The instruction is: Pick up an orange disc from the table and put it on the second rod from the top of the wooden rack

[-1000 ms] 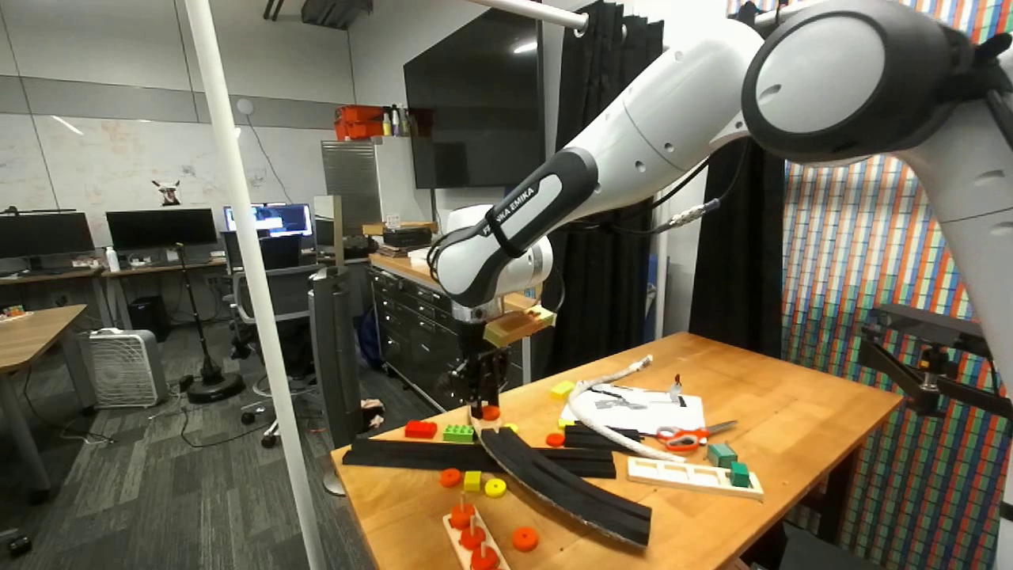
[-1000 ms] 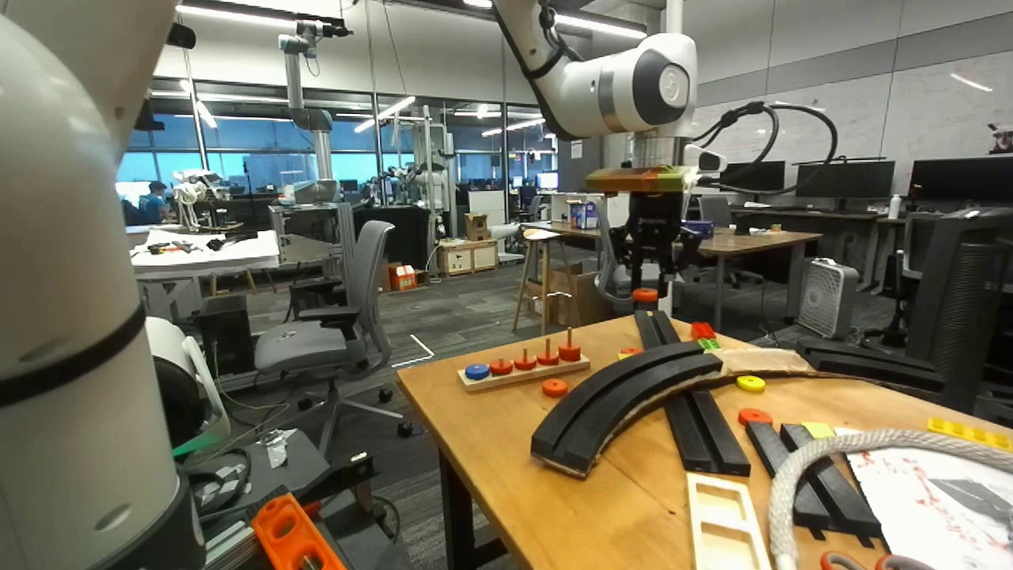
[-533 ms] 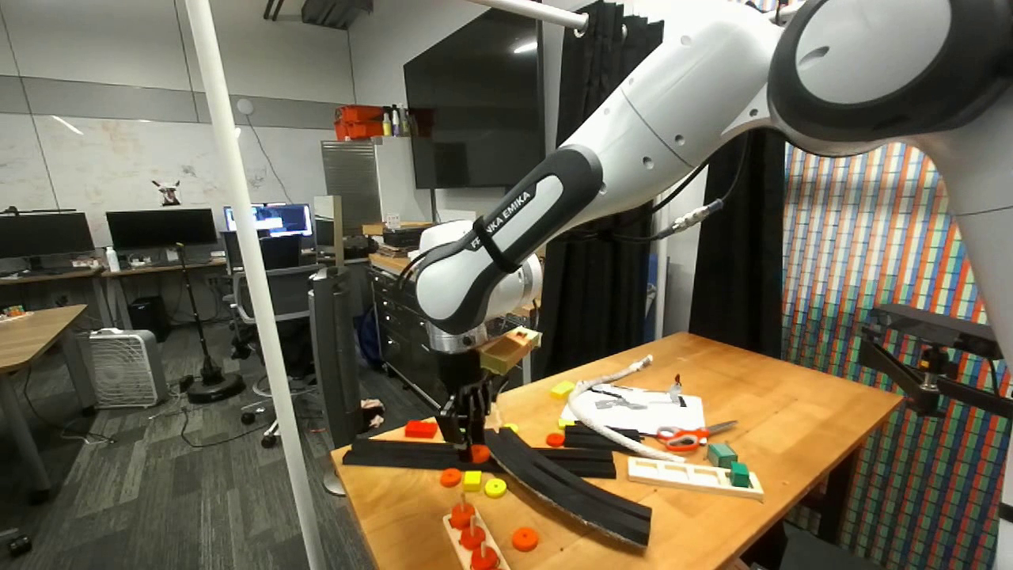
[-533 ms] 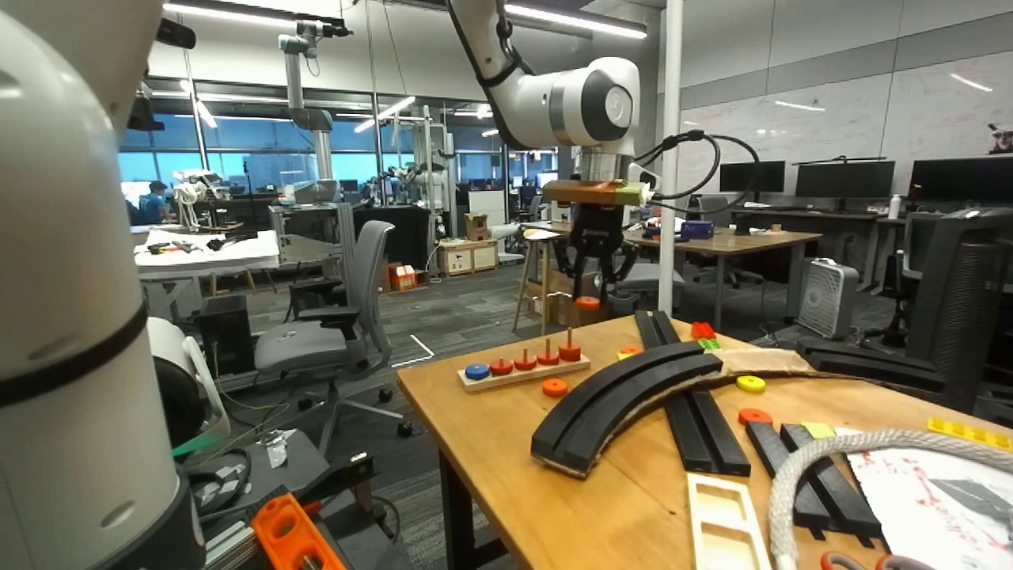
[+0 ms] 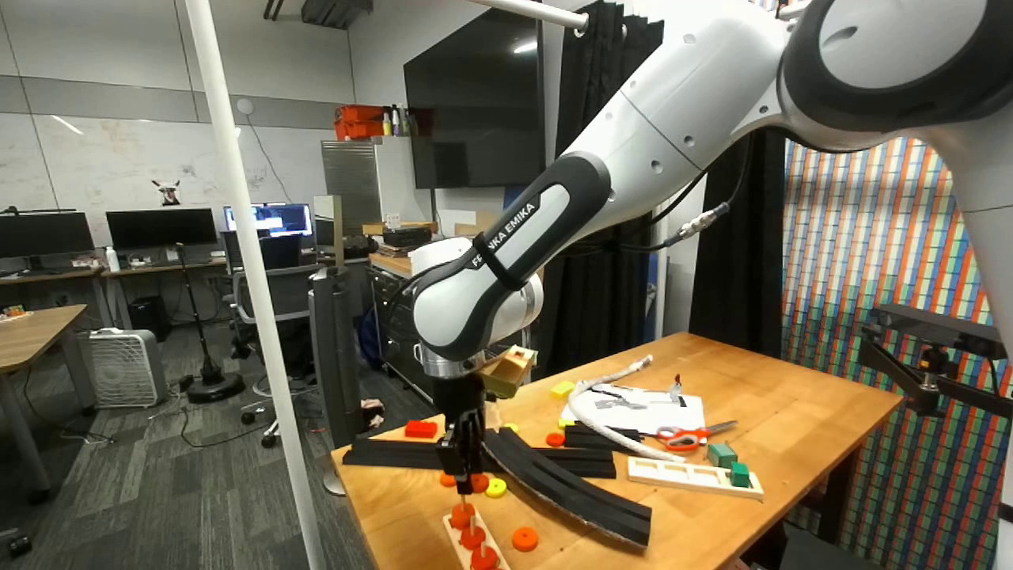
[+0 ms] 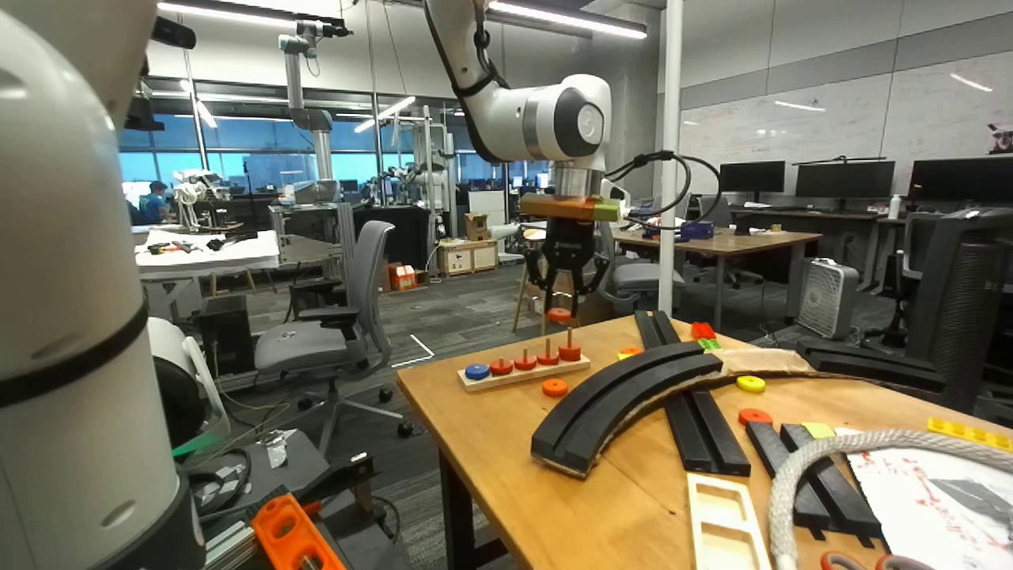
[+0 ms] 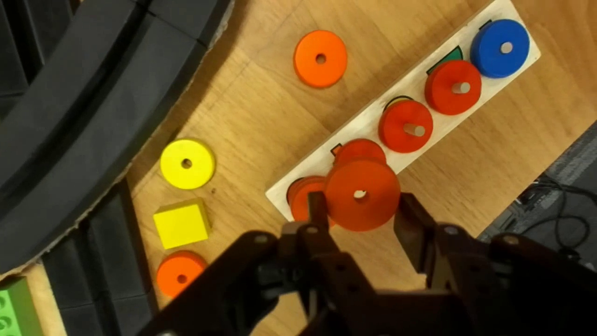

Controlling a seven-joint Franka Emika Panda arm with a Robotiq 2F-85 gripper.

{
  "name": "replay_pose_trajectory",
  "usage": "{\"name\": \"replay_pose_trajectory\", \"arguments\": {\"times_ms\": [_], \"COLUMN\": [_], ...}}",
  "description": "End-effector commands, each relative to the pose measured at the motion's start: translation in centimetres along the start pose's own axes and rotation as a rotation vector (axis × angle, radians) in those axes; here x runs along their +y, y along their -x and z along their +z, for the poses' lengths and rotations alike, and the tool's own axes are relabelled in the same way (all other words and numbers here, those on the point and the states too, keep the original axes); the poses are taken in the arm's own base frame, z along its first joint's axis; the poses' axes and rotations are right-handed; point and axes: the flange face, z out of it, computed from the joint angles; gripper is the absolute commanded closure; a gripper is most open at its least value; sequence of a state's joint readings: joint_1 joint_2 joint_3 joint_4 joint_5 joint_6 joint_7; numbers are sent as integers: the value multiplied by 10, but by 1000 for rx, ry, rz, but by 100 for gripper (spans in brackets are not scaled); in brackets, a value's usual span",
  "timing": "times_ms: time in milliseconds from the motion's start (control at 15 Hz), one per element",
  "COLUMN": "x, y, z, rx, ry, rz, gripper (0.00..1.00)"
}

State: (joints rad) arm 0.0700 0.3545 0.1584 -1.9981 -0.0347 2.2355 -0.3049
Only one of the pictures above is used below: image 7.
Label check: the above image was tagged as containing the blue disc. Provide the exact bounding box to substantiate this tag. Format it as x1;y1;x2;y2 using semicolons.
470;18;531;81

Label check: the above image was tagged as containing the yellow disc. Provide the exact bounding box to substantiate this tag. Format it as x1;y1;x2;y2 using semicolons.
158;137;218;193

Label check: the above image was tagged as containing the green lego brick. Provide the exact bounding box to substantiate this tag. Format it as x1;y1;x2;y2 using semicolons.
0;277;44;336

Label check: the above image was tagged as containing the black floor cable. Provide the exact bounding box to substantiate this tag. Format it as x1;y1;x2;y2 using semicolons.
515;174;597;251

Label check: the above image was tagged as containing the yellow square block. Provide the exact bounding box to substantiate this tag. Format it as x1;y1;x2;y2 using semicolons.
151;201;212;253

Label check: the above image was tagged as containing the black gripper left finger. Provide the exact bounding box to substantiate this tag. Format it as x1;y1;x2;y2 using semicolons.
138;191;375;336

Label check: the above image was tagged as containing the curved black track piece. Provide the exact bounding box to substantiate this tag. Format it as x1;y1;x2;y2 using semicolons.
0;0;237;279

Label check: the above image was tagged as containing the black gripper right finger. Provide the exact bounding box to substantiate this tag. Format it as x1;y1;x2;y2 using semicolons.
393;193;597;336

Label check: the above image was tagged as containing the orange disc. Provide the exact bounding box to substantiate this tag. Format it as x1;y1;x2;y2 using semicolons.
155;249;209;300
291;29;349;90
322;160;403;234

